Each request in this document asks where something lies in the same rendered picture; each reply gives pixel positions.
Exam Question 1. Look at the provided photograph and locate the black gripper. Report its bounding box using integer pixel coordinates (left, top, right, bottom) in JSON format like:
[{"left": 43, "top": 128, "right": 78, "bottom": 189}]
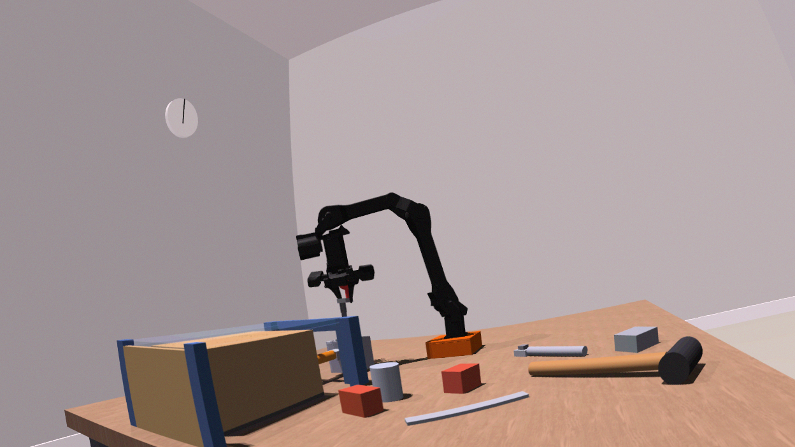
[{"left": 308, "top": 250, "right": 375, "bottom": 303}]

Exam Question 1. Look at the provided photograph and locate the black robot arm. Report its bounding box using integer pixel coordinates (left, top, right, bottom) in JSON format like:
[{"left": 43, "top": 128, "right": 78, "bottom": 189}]
[{"left": 296, "top": 192, "right": 468, "bottom": 339}]

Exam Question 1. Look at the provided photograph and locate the mallet with wooden handle and black head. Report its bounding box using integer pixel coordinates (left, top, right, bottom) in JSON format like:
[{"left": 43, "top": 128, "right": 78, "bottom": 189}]
[{"left": 528, "top": 336, "right": 703, "bottom": 385}]

